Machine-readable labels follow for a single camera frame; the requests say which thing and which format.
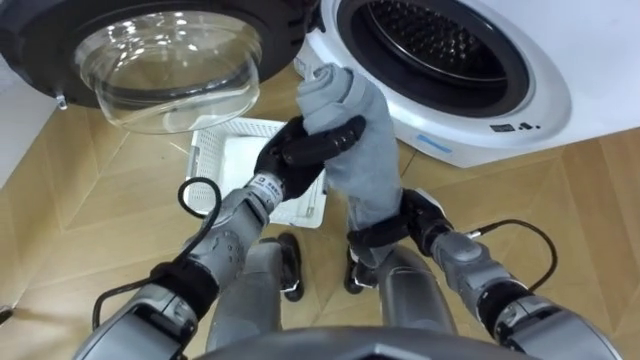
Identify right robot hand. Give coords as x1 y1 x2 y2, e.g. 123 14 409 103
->
346 188 455 258

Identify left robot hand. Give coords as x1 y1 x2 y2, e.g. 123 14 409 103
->
253 114 367 202

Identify grey cloth garment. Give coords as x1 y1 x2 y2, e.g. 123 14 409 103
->
295 62 404 269

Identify white plastic laundry basket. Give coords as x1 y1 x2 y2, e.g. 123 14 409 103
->
182 115 328 230

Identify robot legs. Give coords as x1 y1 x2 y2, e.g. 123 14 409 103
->
204 231 459 353

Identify robot body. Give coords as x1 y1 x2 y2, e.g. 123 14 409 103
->
192 325 541 360

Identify white washing machine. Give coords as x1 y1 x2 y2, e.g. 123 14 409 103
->
293 0 640 169

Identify open washing machine door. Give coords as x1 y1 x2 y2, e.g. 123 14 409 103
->
0 0 321 135

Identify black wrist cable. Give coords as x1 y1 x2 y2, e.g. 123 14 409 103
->
464 218 559 293
91 176 223 332

